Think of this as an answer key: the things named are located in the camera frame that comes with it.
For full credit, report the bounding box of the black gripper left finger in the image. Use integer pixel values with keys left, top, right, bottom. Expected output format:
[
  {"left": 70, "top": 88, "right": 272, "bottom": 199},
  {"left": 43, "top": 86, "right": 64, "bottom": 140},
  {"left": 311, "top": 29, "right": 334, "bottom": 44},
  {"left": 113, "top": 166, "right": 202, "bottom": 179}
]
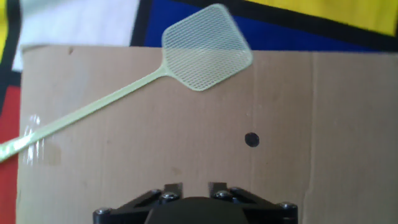
[{"left": 92, "top": 182, "right": 184, "bottom": 224}]

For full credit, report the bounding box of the pale green plastic flyswatter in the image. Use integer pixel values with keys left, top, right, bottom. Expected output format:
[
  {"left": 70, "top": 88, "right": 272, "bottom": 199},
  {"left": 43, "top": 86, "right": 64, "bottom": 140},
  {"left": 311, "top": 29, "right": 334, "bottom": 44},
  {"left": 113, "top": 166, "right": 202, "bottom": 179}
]
[{"left": 0, "top": 3, "right": 254, "bottom": 163}]

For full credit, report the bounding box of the colour-block patterned cloth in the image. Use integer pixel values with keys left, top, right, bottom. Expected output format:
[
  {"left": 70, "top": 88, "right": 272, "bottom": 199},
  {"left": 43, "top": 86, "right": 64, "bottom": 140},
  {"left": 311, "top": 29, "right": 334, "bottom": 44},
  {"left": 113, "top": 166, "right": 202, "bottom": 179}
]
[{"left": 0, "top": 0, "right": 398, "bottom": 224}]

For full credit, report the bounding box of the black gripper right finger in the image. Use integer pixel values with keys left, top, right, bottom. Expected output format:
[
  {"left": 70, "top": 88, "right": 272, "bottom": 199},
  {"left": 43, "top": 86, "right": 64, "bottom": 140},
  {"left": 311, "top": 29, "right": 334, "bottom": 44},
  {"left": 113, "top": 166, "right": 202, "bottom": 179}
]
[{"left": 208, "top": 182, "right": 299, "bottom": 224}]

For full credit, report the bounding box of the brown cardboard sheet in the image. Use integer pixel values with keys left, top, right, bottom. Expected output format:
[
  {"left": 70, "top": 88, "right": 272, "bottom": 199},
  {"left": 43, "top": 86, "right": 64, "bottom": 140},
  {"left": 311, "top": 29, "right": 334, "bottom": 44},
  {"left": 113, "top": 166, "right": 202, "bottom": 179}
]
[{"left": 15, "top": 45, "right": 398, "bottom": 224}]

